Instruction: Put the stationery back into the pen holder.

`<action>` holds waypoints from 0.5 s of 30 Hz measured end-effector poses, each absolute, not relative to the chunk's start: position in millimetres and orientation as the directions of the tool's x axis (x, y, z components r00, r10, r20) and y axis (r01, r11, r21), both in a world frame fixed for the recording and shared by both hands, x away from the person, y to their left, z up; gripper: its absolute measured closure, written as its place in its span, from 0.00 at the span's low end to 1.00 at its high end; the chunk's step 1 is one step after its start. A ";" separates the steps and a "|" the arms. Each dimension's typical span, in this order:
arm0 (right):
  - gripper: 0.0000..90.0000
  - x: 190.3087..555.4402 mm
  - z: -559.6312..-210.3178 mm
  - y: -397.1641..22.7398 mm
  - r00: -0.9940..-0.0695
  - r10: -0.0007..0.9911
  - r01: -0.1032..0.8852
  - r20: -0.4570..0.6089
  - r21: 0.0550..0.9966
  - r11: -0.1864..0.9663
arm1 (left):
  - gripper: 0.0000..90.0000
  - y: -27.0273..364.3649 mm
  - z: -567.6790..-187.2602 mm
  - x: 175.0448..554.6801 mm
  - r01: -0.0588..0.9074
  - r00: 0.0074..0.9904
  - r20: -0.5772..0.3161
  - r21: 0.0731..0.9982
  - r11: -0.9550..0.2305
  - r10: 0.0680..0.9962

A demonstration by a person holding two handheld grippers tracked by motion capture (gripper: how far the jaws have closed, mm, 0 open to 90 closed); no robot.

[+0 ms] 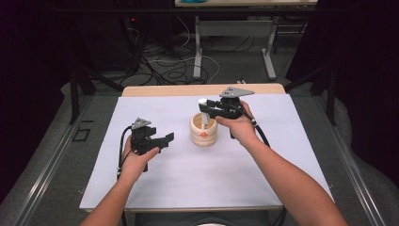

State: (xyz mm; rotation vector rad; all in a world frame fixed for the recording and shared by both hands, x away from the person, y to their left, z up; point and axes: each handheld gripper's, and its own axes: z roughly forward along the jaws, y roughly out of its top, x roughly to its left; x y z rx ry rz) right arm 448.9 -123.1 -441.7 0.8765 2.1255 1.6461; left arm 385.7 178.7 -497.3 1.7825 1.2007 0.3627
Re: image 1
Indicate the teal object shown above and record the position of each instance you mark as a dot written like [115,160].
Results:
[189,1]

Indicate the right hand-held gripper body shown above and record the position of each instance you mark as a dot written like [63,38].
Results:
[230,108]

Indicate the black box with red light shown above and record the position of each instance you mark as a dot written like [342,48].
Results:
[106,47]

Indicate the white metal-legged desk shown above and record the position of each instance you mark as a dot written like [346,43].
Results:
[197,47]

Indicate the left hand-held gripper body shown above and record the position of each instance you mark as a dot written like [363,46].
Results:
[142,141]

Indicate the white plug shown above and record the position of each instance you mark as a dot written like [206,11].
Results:
[241,82]

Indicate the wooden table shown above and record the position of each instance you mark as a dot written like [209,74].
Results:
[175,90]

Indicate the white pen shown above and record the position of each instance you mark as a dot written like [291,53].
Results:
[204,121]

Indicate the aluminium floor rail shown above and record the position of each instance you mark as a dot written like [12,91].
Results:
[40,179]
[354,175]

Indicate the black metal stand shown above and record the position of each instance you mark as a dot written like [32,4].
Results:
[74,100]
[330,100]

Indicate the person's right hand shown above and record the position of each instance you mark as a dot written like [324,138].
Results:
[243,130]

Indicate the person's left hand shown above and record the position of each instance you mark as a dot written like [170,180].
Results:
[135,166]

